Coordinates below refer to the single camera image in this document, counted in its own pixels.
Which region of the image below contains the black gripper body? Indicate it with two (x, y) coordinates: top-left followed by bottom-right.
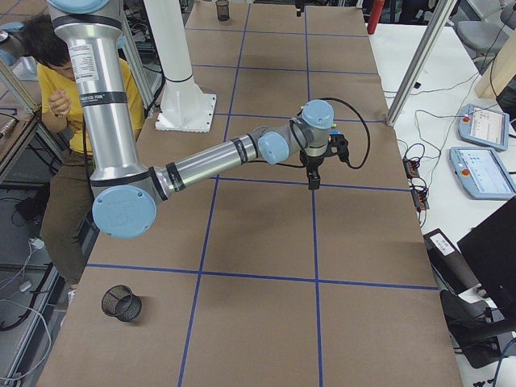
(300, 150), (326, 174)

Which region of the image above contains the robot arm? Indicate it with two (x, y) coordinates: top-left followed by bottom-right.
(48, 1), (334, 239)

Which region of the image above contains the teach pendant near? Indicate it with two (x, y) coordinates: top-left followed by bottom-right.
(448, 147), (515, 200)

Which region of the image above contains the teach pendant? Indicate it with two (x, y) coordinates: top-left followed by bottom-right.
(458, 104), (510, 152)
(448, 147), (515, 200)

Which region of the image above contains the teach pendant far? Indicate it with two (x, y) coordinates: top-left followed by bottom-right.
(458, 104), (510, 152)

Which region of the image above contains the red fire extinguisher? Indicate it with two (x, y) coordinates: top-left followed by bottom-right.
(367, 0), (385, 35)

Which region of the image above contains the black mesh cup left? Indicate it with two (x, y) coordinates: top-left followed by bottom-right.
(215, 0), (230, 22)

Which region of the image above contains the black mesh cup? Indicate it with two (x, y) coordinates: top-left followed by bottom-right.
(101, 285), (143, 323)
(215, 0), (230, 22)

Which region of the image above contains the black mesh cup right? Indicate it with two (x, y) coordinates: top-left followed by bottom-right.
(101, 285), (143, 323)

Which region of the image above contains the person in yellow shirt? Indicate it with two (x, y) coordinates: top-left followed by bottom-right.
(19, 15), (145, 299)

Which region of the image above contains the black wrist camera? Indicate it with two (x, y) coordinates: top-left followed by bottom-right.
(328, 133), (349, 165)

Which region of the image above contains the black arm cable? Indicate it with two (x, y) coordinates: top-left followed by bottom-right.
(290, 96), (372, 170)

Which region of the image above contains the aluminium frame post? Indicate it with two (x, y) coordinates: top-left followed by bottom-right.
(385, 0), (457, 127)

